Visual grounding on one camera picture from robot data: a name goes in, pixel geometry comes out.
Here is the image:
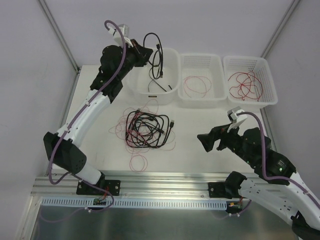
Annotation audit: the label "black USB cable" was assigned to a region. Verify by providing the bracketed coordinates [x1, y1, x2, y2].
[142, 32, 165, 81]

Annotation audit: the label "thick red wire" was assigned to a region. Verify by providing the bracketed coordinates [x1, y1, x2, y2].
[234, 71, 257, 101]
[227, 71, 265, 103]

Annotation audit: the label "black USB cables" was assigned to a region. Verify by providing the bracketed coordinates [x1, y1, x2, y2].
[124, 107, 176, 150]

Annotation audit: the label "thin red wires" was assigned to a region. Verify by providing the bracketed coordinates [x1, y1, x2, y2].
[109, 98, 177, 173]

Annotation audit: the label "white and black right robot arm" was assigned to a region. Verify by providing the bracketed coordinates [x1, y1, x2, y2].
[197, 125, 320, 240]

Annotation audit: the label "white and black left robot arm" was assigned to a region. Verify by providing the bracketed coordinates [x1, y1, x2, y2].
[43, 40, 153, 195]

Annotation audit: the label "white solid plastic tub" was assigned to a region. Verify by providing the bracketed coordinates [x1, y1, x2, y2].
[126, 48, 181, 105]

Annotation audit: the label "white perforated right basket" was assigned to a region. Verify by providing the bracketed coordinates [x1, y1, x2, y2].
[223, 56, 278, 111]

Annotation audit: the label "white perforated basket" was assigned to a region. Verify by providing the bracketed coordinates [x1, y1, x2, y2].
[177, 53, 227, 109]
[223, 56, 278, 111]

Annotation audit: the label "white perforated middle basket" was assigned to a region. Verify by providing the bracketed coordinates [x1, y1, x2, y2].
[177, 53, 227, 109]

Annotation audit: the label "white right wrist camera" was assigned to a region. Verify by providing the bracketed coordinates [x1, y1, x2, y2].
[227, 106, 248, 133]

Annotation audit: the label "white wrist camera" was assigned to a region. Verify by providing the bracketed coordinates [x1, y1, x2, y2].
[108, 24, 133, 47]
[227, 106, 248, 133]

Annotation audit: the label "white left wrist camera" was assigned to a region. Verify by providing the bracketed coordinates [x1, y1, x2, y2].
[108, 24, 133, 47]

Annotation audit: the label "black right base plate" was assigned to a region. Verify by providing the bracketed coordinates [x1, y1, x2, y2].
[207, 182, 239, 199]

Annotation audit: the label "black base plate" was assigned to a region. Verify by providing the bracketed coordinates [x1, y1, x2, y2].
[207, 182, 239, 199]
[76, 179, 121, 196]

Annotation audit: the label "aluminium mounting rail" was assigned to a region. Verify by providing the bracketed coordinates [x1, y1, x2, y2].
[31, 169, 305, 201]

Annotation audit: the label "thin red wire in basket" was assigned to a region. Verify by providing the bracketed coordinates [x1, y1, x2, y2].
[183, 75, 212, 99]

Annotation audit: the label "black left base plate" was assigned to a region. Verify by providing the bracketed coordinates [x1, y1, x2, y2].
[76, 179, 121, 196]

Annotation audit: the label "white slotted cable duct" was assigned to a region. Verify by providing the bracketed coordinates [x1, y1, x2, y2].
[41, 197, 227, 211]

